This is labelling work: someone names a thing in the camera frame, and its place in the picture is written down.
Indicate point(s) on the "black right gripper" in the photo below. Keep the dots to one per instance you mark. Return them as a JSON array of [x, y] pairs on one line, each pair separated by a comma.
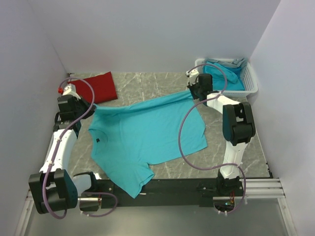
[[191, 88]]

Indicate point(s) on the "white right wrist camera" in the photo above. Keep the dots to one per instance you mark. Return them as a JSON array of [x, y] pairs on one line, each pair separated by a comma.
[[192, 76]]

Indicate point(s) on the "grey t-shirt in basket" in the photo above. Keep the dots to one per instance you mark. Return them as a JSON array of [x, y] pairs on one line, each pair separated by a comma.
[[230, 63]]

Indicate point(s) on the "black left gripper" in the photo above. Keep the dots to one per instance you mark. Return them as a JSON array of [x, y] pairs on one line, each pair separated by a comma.
[[83, 102]]

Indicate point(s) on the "light blue t-shirt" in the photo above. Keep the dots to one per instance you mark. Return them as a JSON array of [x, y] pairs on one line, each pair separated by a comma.
[[128, 140]]

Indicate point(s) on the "aluminium frame rail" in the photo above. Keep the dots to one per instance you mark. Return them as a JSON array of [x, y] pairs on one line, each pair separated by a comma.
[[253, 188]]

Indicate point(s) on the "white plastic laundry basket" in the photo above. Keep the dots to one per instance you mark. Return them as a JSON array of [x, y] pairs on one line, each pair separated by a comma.
[[248, 80]]

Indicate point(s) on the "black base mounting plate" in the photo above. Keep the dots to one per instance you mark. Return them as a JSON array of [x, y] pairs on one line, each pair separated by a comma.
[[172, 192]]

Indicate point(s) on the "blue t-shirt in basket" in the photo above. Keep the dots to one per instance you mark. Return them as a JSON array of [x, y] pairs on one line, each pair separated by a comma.
[[233, 76]]

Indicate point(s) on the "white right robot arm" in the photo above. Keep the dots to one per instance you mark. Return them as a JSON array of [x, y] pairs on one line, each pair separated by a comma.
[[238, 126]]

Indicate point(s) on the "folded red t-shirt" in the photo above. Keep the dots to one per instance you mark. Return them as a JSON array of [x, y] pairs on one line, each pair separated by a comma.
[[103, 86]]

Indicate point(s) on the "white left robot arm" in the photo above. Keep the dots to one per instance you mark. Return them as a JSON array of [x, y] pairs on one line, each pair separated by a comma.
[[52, 188]]

